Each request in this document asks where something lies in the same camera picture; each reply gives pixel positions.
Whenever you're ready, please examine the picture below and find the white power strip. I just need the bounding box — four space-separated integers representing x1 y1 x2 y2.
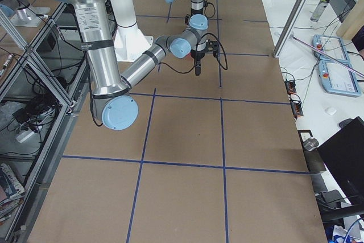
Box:
15 129 38 143

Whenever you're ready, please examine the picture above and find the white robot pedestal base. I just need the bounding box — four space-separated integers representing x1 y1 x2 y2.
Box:
110 0 153 62

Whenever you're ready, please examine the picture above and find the teach pendant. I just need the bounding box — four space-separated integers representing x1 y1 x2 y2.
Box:
318 60 362 97
312 34 350 63

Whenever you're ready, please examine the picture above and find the orange black electronics box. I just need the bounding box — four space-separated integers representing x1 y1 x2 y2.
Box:
284 80 297 95
289 99 304 119

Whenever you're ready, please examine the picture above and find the clear plastic bottle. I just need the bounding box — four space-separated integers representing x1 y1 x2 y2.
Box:
310 0 330 22

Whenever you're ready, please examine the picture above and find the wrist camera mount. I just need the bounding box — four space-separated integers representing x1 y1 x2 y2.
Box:
206 40 220 58
185 14 191 26

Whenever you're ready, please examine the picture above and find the lower teach pendant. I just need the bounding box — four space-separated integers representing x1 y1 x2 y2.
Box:
318 60 362 97

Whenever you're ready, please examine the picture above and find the magazine stack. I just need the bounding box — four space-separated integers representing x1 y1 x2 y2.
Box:
1 163 25 224

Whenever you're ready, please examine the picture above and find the orange black electronics box upper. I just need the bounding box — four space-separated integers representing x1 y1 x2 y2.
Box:
284 80 297 95

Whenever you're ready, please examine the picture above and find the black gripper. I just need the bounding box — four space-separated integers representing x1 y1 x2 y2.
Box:
192 39 206 76

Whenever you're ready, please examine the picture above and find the metal cup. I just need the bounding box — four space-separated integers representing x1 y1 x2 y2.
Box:
303 137 319 151

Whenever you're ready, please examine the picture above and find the black laptop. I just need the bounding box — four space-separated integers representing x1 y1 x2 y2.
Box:
318 117 363 204

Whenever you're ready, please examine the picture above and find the upper teach pendant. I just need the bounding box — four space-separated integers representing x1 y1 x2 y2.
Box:
312 34 350 63

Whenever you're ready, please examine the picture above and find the orange black electronics box lower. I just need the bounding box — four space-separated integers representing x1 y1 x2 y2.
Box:
289 99 304 119

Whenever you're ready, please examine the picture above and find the aluminium frame post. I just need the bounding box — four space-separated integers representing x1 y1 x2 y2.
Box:
273 0 307 58

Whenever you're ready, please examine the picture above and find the computer mouse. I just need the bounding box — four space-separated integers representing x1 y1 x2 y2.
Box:
338 118 353 129

